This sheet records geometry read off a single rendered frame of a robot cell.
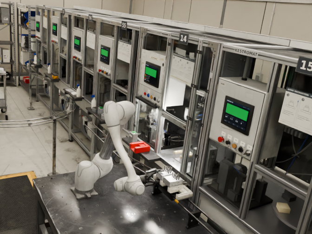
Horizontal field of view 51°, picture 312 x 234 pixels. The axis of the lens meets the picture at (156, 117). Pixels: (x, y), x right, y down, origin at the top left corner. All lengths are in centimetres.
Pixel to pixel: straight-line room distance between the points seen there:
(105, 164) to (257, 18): 491
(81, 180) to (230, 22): 547
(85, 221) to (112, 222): 20
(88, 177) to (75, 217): 34
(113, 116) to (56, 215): 85
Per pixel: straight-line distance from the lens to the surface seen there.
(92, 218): 258
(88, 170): 271
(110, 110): 242
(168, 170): 278
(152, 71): 300
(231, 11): 742
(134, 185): 239
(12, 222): 374
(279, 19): 659
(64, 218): 259
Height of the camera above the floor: 220
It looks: 18 degrees down
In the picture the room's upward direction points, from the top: 7 degrees clockwise
